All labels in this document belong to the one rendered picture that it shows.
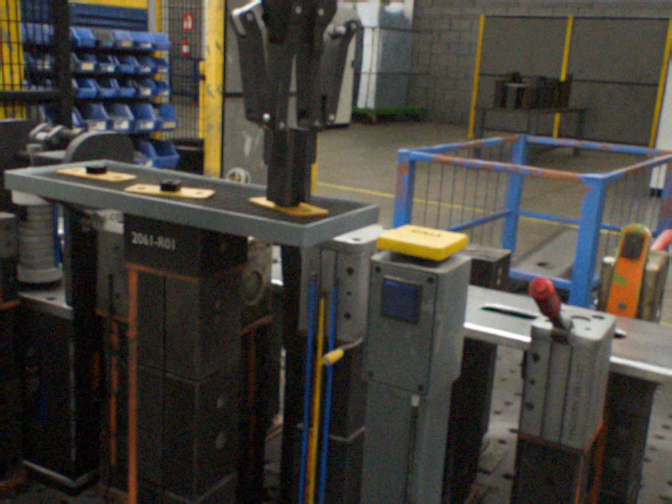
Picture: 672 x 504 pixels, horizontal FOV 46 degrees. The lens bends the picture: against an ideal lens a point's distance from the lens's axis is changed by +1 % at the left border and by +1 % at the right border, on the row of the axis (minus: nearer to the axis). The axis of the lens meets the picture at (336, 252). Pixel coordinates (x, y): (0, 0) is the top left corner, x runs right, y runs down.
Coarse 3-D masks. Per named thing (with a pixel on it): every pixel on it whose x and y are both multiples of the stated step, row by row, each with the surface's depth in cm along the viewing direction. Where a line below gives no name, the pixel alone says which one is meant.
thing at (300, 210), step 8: (256, 200) 77; (264, 200) 77; (296, 200) 75; (272, 208) 75; (280, 208) 74; (288, 208) 74; (296, 208) 74; (304, 208) 75; (312, 208) 75; (296, 216) 72; (304, 216) 72; (312, 216) 73
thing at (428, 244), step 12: (408, 228) 70; (420, 228) 70; (384, 240) 66; (396, 240) 66; (408, 240) 66; (420, 240) 66; (432, 240) 66; (444, 240) 66; (456, 240) 67; (408, 252) 66; (420, 252) 65; (432, 252) 64; (444, 252) 65
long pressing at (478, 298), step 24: (480, 288) 110; (480, 312) 100; (528, 312) 101; (600, 312) 103; (480, 336) 93; (504, 336) 92; (528, 336) 91; (624, 336) 95; (648, 336) 95; (624, 360) 86; (648, 360) 87
